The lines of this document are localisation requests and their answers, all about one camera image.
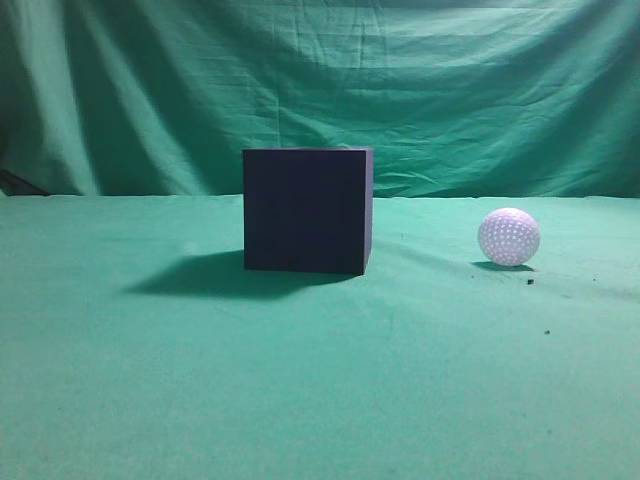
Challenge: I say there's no white dimpled golf ball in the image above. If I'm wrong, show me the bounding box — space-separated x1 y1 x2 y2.
477 207 541 267

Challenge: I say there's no dark blue cube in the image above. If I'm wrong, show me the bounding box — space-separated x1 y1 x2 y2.
242 147 374 276

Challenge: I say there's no green cloth backdrop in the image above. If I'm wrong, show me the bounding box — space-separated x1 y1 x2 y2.
1 1 639 197

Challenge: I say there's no green table cloth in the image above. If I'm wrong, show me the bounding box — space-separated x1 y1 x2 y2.
1 196 639 479

